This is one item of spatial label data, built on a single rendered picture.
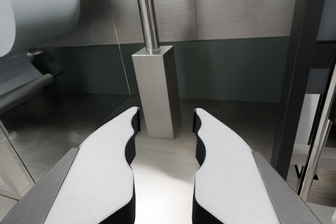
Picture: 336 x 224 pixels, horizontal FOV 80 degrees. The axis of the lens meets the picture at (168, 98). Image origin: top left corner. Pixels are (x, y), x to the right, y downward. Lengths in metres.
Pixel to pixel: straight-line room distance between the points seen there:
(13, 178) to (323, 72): 0.62
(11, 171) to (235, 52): 0.71
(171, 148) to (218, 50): 0.38
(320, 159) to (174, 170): 0.32
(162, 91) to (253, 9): 0.38
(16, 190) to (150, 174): 0.31
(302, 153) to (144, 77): 0.39
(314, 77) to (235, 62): 0.46
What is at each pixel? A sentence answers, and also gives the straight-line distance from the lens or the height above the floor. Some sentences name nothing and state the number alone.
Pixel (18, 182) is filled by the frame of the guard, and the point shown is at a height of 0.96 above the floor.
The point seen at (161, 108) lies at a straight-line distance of 0.58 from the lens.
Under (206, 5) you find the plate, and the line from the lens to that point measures 0.73.
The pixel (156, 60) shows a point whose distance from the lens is 0.52.
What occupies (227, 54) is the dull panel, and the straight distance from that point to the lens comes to 0.76.
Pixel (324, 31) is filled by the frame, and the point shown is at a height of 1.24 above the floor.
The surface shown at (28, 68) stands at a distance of 0.60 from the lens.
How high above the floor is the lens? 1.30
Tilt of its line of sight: 27 degrees down
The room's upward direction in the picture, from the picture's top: 8 degrees counter-clockwise
